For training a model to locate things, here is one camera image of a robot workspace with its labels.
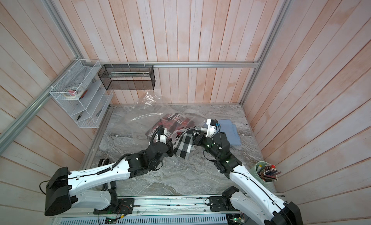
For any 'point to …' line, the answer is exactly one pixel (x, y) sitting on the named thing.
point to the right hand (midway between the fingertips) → (190, 129)
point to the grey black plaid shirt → (183, 146)
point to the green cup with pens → (265, 174)
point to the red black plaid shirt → (173, 122)
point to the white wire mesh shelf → (89, 110)
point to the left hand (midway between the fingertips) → (171, 142)
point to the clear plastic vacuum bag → (151, 114)
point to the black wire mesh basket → (128, 77)
